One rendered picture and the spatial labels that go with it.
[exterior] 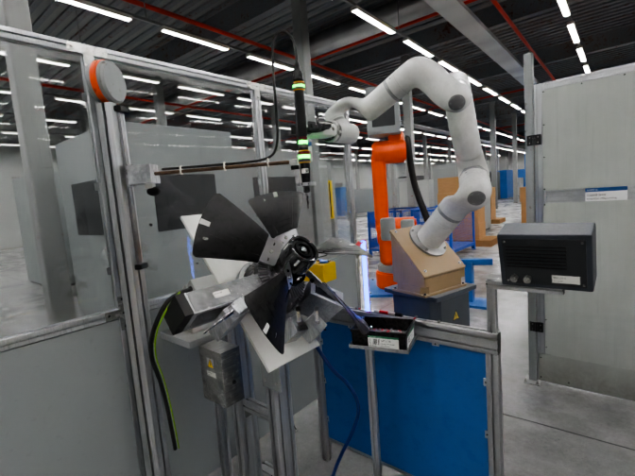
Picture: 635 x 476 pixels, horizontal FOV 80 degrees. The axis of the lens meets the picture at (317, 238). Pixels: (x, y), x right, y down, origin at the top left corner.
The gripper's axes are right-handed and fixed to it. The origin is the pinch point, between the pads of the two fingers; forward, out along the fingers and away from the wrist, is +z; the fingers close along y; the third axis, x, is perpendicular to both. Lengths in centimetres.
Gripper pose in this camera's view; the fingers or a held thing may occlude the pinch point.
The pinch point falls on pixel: (301, 127)
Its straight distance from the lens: 143.2
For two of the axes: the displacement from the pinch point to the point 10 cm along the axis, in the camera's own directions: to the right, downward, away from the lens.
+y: -7.6, -0.1, 6.5
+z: -6.4, 1.4, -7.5
